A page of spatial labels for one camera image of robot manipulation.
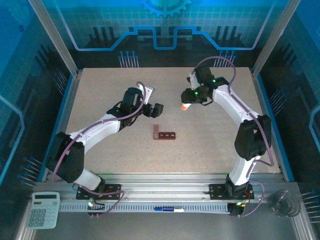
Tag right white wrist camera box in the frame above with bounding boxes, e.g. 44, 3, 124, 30
186, 70, 200, 91

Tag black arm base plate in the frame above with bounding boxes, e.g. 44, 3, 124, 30
208, 183, 256, 201
75, 183, 124, 201

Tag white slotted cable duct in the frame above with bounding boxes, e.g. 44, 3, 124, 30
59, 201, 230, 214

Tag blue aluminium table edge rail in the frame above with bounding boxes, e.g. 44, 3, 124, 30
250, 68, 296, 182
37, 69, 84, 182

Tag blue white marker pen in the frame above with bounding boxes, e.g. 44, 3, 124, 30
153, 206, 185, 214

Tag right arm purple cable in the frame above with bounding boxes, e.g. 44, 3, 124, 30
194, 56, 276, 218

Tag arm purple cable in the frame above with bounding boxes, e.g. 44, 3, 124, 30
51, 81, 126, 218
194, 56, 276, 218

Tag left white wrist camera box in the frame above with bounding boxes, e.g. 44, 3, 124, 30
136, 83, 157, 104

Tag aluminium frame post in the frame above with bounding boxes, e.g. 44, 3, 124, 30
27, 0, 80, 76
251, 0, 295, 76

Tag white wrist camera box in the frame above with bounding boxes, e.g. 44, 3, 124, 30
186, 70, 200, 91
136, 83, 157, 104

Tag wide aluminium base rail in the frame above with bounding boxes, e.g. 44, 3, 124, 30
46, 172, 286, 204

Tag black cable connector block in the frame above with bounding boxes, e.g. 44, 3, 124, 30
228, 203, 248, 218
86, 198, 106, 219

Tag pale green calculator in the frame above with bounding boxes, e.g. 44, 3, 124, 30
25, 191, 62, 230

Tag white pill bottle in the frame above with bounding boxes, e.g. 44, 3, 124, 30
180, 100, 193, 112

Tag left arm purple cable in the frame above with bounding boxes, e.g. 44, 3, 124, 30
51, 81, 126, 218

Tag clear glass cup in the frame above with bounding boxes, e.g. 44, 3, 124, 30
268, 189, 301, 218

